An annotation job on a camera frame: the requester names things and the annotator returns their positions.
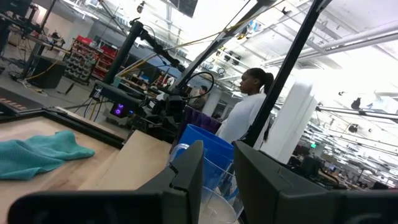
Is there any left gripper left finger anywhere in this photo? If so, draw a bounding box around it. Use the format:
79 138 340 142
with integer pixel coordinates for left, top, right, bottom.
7 139 205 224

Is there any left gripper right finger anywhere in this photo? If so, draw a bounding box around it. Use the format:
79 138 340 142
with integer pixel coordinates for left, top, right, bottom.
233 140 398 224

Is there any clear plastic cup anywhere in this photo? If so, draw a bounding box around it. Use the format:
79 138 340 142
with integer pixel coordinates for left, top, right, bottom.
167 142 245 224

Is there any blue plastic mug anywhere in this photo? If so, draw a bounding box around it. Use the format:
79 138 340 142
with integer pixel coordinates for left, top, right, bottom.
177 124 234 194

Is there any person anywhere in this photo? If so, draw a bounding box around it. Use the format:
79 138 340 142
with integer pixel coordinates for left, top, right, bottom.
189 85 209 111
216 67 275 150

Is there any white square column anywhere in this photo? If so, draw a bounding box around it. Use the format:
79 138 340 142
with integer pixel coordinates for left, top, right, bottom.
260 81 318 165

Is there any shelving with red bins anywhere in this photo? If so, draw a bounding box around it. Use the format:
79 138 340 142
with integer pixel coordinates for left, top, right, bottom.
63 34 121 86

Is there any black hanging ceiling panel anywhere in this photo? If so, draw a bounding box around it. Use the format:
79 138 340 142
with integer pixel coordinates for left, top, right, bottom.
169 0 199 18

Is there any black floor cabinet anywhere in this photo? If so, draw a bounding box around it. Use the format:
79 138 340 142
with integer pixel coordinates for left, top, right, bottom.
26 54 67 90

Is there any teal cloth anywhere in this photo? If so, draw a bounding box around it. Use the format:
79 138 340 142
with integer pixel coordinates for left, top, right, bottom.
0 129 96 181

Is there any background workstation desk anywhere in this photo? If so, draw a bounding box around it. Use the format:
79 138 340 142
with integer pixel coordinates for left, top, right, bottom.
0 0 72 78

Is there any dark keyboard with red keys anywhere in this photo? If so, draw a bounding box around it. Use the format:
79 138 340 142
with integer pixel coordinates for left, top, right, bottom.
0 95 29 113

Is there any grey side desk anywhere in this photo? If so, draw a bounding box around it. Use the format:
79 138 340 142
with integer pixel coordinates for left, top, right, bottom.
0 86 47 121

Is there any white ceiling pipe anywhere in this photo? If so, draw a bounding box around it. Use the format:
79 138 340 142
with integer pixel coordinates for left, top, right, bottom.
261 21 398 68

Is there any black cable loop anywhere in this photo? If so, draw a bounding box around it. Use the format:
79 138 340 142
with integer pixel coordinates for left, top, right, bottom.
185 71 215 101

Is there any yellow overhead cable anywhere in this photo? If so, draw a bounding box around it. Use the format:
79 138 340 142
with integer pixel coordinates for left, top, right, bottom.
116 0 285 77

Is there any black metal rig frame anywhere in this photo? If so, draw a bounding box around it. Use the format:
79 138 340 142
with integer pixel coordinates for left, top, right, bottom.
0 0 330 150

